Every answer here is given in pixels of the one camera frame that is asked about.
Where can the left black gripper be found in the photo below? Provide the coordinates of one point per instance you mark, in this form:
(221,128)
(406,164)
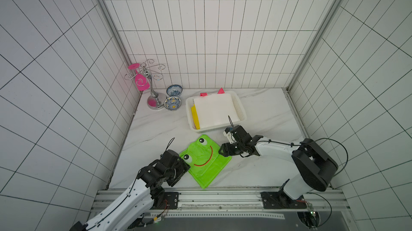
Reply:
(182,169)

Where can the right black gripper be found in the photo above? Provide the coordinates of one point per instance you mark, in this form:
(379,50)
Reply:
(232,147)

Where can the green frog raincoat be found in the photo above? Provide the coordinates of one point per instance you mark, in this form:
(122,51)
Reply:
(204,160)

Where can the white raincoat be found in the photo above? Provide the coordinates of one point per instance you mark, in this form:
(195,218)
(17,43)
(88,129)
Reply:
(215,109)

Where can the white plastic basket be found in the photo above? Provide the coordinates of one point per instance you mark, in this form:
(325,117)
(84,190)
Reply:
(238,106)

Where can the yellow raincoat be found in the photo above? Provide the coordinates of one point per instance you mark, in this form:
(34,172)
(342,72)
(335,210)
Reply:
(195,117)

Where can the pink bunny raincoat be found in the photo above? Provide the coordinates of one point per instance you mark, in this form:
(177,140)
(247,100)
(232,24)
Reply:
(205,94)

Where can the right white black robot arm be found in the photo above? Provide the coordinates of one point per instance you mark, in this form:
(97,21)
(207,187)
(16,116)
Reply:
(316,168)

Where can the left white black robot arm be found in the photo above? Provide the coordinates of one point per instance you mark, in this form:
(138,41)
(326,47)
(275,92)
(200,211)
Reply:
(145,192)

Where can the left base wiring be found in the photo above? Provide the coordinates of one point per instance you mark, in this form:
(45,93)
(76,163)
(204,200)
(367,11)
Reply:
(151,219)

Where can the base wiring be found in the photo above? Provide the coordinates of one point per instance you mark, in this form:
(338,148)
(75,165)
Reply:
(317,213)
(151,219)

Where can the blue white bowl lower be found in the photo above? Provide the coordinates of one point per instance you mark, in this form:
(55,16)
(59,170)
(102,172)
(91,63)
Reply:
(172,103)

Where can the blue white bowl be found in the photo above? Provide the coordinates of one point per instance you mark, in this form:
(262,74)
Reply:
(174,91)
(172,103)

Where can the silver glass holder stand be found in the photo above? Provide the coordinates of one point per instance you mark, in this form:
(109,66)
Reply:
(153,73)

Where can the blue white bowl upper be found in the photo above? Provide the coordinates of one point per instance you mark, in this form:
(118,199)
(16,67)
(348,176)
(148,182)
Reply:
(174,91)

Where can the pink wine glass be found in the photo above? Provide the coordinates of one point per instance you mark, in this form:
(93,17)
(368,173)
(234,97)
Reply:
(139,77)

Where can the right base wiring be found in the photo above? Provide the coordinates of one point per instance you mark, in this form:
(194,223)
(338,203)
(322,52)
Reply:
(317,213)

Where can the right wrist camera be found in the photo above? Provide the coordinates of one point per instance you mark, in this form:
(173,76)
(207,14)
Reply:
(227,133)

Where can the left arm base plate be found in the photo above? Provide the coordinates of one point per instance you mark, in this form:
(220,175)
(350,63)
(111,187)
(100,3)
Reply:
(167,200)

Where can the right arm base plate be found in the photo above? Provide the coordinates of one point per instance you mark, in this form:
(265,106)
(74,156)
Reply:
(273,200)

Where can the aluminium mounting rail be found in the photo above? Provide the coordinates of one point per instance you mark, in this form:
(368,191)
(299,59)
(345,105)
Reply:
(227,200)

